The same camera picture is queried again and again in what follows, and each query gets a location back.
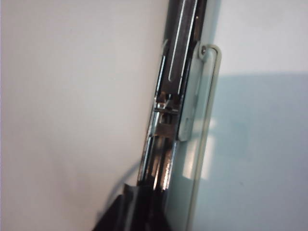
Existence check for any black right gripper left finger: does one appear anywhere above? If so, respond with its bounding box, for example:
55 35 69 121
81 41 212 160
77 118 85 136
95 183 151 231

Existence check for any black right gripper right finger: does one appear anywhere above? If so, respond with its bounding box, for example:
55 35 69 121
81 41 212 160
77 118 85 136
148 189 174 231

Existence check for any beige stapler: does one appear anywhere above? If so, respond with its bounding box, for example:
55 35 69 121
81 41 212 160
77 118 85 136
134 0 223 231

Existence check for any silver staple strip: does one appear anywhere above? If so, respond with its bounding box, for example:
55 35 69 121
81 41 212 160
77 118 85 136
159 161 171 192

